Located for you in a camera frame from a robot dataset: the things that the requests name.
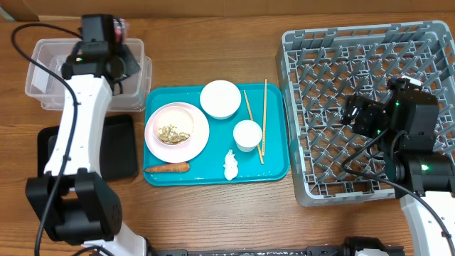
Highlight clear plastic bin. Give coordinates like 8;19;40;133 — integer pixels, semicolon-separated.
25;38;152;112

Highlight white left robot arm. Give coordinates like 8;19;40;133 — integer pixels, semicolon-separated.
26;14;155;255

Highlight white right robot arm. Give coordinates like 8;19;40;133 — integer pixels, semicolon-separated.
341;76;454;255

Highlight pink bowl with food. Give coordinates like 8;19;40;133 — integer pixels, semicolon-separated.
152;106;194;146

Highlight food scraps in bowl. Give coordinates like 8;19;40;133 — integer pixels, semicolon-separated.
158;124;191;145

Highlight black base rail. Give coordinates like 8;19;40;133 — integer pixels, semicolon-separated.
146;236;405;256

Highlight red foil wrapper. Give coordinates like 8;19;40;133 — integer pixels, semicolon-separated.
113;17;129;44

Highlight orange carrot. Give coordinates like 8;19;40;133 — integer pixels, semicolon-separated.
144;162;190;173

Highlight white cup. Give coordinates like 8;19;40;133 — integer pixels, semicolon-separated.
233;120;256;152

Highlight grey dishwasher rack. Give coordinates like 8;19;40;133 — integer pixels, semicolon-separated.
277;21;454;207

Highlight black tray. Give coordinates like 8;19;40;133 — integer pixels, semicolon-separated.
37;114;139;181

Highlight teal plastic tray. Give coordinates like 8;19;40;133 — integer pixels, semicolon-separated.
144;82;290;186

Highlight white tissue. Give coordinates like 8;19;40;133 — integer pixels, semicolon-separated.
223;149;239;181

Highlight pink plate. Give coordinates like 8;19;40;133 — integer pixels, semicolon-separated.
144;102;210;167

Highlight white round bowl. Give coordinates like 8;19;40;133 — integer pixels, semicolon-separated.
200;80;242;119

